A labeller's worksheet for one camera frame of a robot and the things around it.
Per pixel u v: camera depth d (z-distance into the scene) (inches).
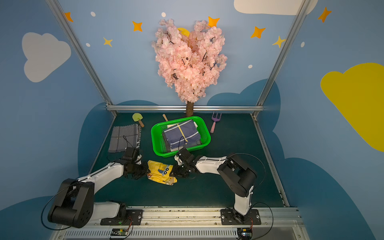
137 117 47.3
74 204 16.5
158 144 38.7
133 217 29.4
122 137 42.2
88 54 34.1
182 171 30.8
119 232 28.3
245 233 28.6
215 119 47.0
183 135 39.9
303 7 27.3
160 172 34.8
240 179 18.8
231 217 29.1
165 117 46.4
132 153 28.9
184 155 28.4
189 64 28.3
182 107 49.4
